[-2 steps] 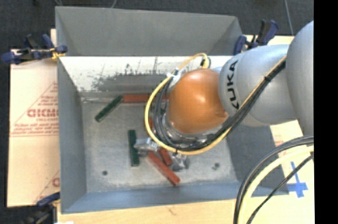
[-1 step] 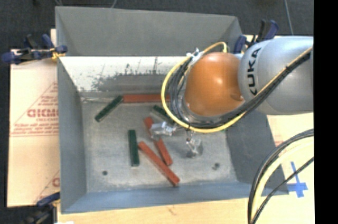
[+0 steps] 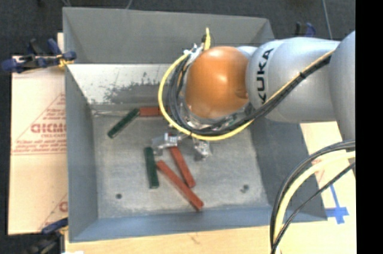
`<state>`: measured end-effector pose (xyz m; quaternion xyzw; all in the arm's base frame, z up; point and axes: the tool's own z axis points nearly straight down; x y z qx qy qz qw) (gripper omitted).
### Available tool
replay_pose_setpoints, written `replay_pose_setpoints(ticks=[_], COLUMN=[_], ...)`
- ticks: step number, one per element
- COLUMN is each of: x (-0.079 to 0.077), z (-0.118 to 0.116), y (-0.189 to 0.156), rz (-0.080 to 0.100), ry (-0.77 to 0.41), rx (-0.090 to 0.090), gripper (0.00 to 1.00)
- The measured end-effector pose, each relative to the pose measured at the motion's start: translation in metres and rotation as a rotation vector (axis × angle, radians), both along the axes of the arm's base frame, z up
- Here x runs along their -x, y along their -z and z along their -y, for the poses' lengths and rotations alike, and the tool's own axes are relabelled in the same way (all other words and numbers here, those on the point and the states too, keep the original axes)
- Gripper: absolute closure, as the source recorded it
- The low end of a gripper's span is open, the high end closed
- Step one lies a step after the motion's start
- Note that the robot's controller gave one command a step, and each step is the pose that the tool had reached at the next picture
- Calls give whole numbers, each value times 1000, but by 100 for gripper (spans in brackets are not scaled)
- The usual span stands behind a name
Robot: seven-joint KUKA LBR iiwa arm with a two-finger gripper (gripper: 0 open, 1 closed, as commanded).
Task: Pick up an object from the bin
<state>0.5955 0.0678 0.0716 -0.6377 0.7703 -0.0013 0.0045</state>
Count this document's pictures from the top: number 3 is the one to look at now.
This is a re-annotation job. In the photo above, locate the long red-brown flat block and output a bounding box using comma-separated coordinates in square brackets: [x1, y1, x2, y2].
[156, 159, 205, 213]

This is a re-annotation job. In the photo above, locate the short red-brown flat block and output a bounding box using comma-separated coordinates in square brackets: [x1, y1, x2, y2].
[138, 106, 164, 117]

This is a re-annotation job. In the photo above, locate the dark green flat block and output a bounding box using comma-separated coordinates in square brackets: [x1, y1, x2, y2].
[107, 108, 141, 140]
[143, 146, 160, 189]

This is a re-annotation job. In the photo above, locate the brown cardboard board red print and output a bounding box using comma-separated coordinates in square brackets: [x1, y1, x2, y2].
[7, 66, 69, 236]

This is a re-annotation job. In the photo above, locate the grey metal bin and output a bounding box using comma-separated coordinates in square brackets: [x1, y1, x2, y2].
[61, 6, 327, 243]

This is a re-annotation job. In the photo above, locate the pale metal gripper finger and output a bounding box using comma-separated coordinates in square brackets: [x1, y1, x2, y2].
[192, 138, 213, 162]
[151, 132, 181, 157]

